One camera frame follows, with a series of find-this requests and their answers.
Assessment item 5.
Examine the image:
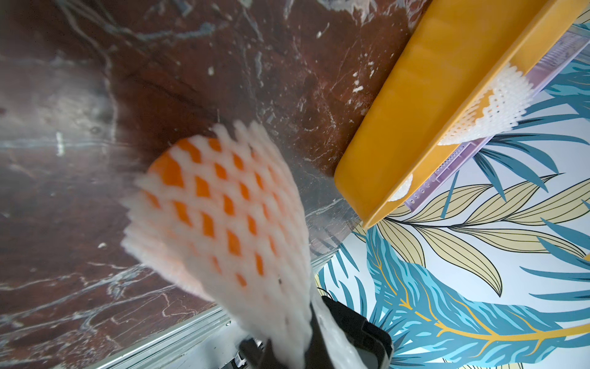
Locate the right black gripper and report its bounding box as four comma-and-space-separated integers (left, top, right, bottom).
239, 296, 393, 369

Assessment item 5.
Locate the netted orange front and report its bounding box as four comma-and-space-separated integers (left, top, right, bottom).
142, 136, 286, 288

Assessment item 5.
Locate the yellow oval tray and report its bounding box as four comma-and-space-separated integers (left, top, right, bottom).
334, 1, 587, 228

